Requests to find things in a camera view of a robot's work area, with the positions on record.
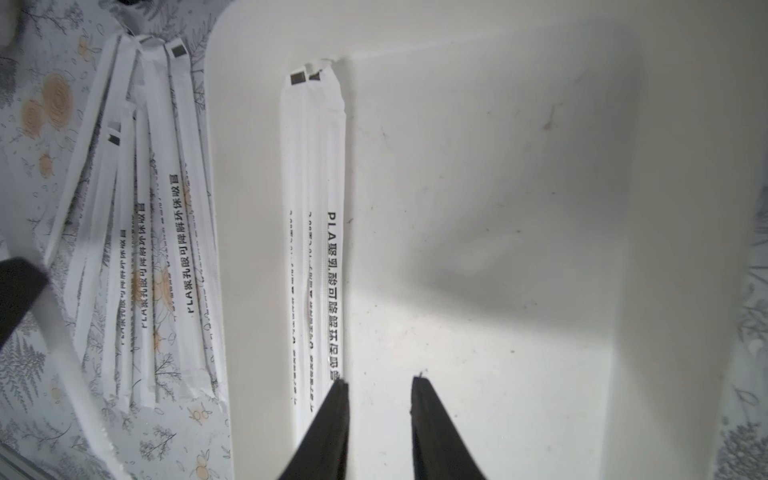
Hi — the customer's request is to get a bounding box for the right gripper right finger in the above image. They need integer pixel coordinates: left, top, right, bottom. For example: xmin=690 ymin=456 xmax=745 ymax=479
xmin=410 ymin=376 xmax=485 ymax=479

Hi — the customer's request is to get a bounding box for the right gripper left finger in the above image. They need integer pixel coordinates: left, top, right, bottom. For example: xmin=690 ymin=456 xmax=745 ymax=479
xmin=279 ymin=379 xmax=350 ymax=480

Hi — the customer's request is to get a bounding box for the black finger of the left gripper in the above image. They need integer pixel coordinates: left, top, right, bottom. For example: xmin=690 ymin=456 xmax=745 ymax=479
xmin=0 ymin=257 xmax=49 ymax=346

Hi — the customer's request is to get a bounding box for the white storage tray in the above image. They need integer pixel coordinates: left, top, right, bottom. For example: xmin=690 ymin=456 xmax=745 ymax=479
xmin=205 ymin=1 xmax=767 ymax=479

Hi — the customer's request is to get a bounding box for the pile wrapped straw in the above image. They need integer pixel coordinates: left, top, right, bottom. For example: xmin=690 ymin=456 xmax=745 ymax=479
xmin=141 ymin=38 xmax=229 ymax=403
xmin=44 ymin=34 xmax=137 ymax=360

